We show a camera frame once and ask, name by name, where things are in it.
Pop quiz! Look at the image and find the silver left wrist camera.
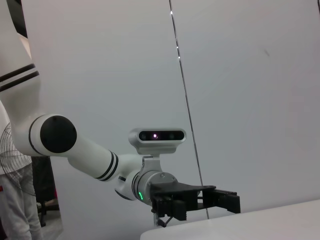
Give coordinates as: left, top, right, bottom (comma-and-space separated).
128, 128, 187, 176

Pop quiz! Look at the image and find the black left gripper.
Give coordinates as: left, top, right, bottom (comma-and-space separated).
147, 182, 241, 221

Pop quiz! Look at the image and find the wire fan guard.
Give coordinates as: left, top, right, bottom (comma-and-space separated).
0, 123, 34, 201

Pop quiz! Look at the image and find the person in grey trousers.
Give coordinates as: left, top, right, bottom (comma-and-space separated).
0, 102, 44, 240

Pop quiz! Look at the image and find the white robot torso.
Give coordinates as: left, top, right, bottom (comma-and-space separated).
0, 0, 48, 156

